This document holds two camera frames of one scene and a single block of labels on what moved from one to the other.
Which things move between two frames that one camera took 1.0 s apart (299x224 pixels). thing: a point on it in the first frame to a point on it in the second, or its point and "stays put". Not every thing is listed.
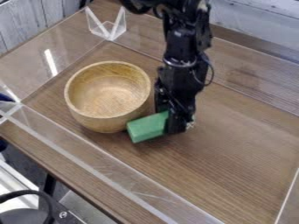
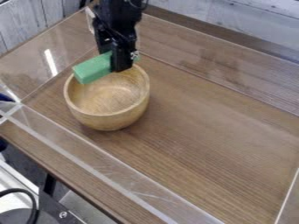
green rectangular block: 147,127 to 92,67
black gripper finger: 180,116 to 121,53
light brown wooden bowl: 107,94 stays put
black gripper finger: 163,98 to 104,38
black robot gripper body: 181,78 to 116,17
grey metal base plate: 64,217 stays put
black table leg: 51,185 stays put
